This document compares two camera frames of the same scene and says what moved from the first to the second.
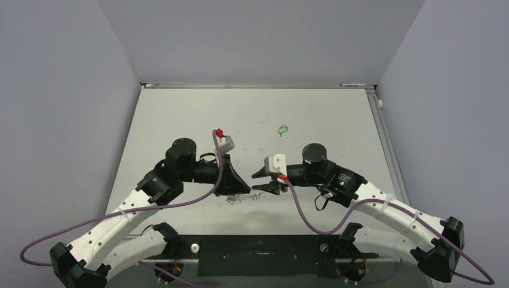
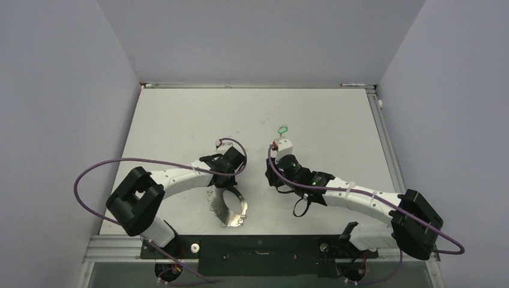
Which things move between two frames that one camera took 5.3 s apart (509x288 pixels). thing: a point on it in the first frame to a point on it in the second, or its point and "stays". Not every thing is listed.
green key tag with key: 283,129 stays
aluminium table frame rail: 387,146 stays
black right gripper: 276,186 to 272,174
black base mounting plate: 264,255 stays
